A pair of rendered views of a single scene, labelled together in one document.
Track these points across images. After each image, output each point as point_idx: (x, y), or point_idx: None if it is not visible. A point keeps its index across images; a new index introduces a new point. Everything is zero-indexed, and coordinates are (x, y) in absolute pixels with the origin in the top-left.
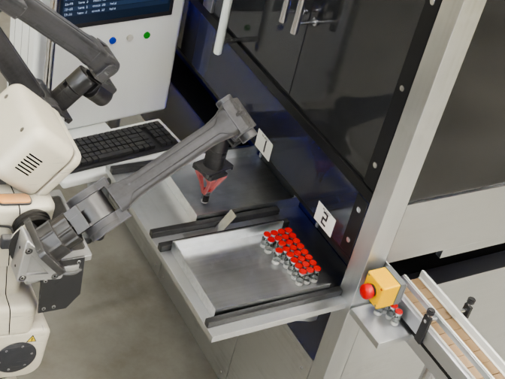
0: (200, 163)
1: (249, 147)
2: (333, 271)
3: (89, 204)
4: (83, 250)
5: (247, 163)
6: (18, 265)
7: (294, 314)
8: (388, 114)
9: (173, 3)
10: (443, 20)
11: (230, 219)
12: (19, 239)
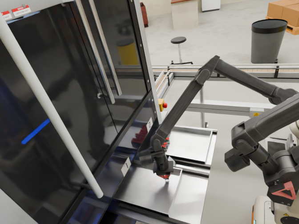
0: (169, 169)
1: (113, 197)
2: (152, 133)
3: None
4: (269, 140)
5: (121, 195)
6: None
7: (182, 126)
8: (142, 60)
9: None
10: (136, 2)
11: (171, 158)
12: None
